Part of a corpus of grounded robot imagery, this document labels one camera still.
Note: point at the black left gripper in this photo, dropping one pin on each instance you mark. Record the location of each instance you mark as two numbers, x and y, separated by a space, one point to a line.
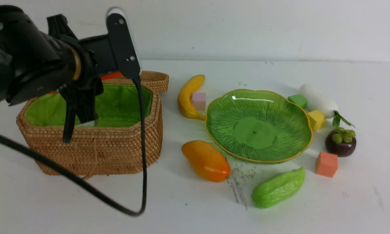
89 53

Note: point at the orange toy carrot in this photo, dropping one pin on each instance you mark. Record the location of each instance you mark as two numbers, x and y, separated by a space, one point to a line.
110 76

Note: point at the yellow toy banana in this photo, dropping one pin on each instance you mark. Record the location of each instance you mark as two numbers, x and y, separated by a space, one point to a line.
185 106

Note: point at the orange yellow toy mango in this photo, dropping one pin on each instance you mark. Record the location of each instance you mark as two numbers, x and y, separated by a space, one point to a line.
207 162

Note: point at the green toy bitter gourd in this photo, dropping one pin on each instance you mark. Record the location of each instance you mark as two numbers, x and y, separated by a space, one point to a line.
278 188

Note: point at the white toy radish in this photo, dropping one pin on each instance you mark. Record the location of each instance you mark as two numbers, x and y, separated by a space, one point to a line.
317 99

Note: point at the purple toy mangosteen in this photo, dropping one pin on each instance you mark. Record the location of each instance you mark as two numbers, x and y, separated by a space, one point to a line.
341 142

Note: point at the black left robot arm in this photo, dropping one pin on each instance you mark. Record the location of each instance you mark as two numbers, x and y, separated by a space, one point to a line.
34 63

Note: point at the woven wicker basket green lining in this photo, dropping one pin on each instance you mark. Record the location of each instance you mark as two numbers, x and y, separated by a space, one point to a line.
112 145

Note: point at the woven wicker basket lid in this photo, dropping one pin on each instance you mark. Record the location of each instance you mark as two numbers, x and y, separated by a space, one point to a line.
157 81

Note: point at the pink foam cube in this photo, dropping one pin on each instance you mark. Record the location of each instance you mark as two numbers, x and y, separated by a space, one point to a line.
198 100

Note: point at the green glass leaf plate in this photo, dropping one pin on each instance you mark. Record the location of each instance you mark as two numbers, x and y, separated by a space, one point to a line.
258 126

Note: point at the green foam cube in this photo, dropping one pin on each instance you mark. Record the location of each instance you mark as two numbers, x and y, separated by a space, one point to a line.
299 100

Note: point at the yellow foam cube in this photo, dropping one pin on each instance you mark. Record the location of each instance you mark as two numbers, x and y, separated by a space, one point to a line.
317 120

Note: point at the orange foam cube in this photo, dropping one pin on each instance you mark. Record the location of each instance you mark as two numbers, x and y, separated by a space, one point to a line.
326 164

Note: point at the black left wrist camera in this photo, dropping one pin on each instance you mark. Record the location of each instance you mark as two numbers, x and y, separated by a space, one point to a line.
122 45

